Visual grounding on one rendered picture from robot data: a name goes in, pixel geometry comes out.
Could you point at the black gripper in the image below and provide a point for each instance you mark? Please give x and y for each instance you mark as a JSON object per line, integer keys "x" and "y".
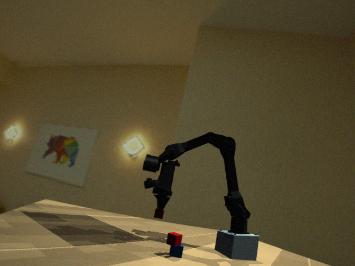
{"x": 163, "y": 191}

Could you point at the blue cube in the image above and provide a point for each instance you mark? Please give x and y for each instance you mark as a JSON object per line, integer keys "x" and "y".
{"x": 176, "y": 251}

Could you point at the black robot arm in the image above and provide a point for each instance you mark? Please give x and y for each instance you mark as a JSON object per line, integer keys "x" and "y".
{"x": 227, "y": 145}

